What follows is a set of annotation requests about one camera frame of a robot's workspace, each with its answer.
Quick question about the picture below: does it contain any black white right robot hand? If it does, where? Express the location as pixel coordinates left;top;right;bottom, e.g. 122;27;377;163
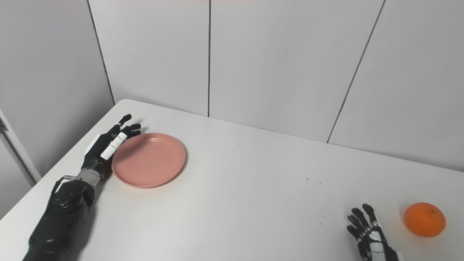
346;204;405;261

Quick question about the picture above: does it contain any orange fruit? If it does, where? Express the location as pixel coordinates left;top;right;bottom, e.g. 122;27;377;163
404;202;446;238

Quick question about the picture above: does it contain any pink round plate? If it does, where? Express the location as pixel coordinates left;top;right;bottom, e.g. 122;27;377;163
111;133;186;189

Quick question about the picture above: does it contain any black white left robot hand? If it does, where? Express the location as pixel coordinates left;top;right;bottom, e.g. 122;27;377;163
81;114;142;179

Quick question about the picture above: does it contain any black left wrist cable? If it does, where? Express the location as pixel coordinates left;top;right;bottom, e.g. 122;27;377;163
51;175;77;196

